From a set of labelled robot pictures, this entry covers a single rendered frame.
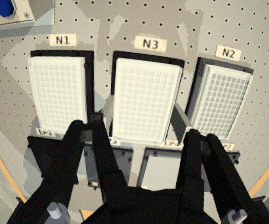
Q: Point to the beige button panel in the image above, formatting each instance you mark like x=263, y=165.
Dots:
x=22, y=11

